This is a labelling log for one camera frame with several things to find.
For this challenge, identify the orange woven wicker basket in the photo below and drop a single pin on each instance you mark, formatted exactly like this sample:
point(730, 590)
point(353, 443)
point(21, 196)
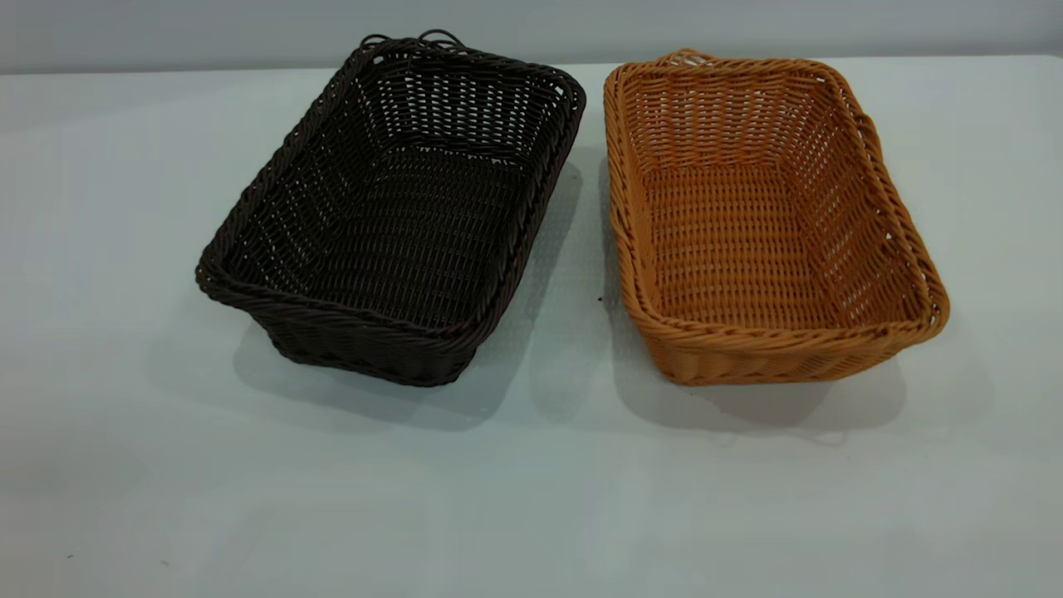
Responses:
point(747, 241)

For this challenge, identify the black woven wicker basket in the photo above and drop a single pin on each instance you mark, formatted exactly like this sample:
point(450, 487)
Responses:
point(399, 224)

